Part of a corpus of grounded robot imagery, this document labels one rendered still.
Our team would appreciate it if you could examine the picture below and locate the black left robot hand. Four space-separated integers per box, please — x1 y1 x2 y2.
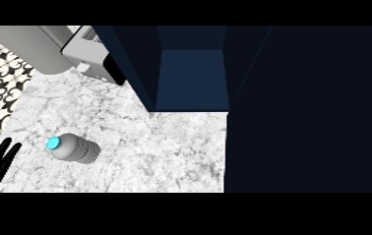
0 137 23 183

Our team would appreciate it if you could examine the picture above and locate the grey water bottle, cyan cap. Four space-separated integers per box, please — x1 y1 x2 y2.
45 133 101 164

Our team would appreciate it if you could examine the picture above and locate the dark navy open cabinet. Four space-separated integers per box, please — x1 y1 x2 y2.
91 25 273 113

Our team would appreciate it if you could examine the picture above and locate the grey rounded appliance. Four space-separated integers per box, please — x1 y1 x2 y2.
0 25 76 76

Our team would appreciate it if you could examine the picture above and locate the pale grey appliance, black front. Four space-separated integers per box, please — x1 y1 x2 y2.
59 25 128 87

